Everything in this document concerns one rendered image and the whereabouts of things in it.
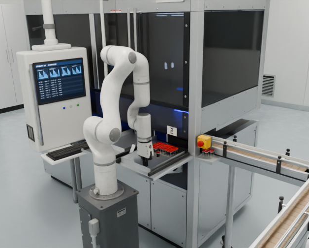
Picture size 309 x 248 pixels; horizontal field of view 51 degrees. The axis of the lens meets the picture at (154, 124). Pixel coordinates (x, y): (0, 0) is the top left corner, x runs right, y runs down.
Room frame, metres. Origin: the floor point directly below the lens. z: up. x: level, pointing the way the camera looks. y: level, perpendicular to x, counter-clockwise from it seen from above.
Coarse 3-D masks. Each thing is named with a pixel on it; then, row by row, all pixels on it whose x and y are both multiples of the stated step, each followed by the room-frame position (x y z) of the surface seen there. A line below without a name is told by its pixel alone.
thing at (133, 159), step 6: (126, 156) 1.95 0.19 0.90; (132, 156) 1.99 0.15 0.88; (138, 156) 1.99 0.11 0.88; (162, 156) 1.98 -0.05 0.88; (174, 156) 1.91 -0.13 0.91; (126, 162) 1.88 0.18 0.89; (132, 162) 1.85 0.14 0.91; (138, 162) 1.90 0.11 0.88; (150, 162) 1.90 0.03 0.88; (156, 162) 1.90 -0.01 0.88; (162, 162) 1.83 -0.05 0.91; (138, 168) 1.81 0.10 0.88; (144, 168) 1.78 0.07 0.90; (150, 168) 1.75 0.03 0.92
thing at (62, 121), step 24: (48, 48) 2.39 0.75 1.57; (72, 48) 2.54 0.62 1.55; (24, 72) 2.28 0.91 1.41; (48, 72) 2.36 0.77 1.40; (72, 72) 2.48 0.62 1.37; (24, 96) 2.34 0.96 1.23; (48, 96) 2.34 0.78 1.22; (72, 96) 2.47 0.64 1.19; (48, 120) 2.33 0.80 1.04; (72, 120) 2.46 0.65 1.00; (48, 144) 2.31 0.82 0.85
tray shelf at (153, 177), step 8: (168, 144) 2.20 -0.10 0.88; (88, 152) 2.10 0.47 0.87; (120, 152) 2.08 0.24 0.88; (184, 160) 1.92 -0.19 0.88; (128, 168) 1.83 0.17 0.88; (136, 168) 1.82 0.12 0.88; (168, 168) 1.81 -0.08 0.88; (144, 176) 1.74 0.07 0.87; (152, 176) 1.71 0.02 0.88; (160, 176) 1.74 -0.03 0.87
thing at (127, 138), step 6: (126, 132) 2.42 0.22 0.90; (132, 132) 2.46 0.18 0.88; (120, 138) 2.33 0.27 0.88; (126, 138) 2.33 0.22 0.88; (132, 138) 2.33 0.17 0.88; (156, 138) 2.30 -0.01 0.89; (114, 144) 2.22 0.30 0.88; (120, 144) 2.21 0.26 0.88; (126, 144) 2.21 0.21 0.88; (120, 150) 2.08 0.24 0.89; (126, 150) 2.07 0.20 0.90
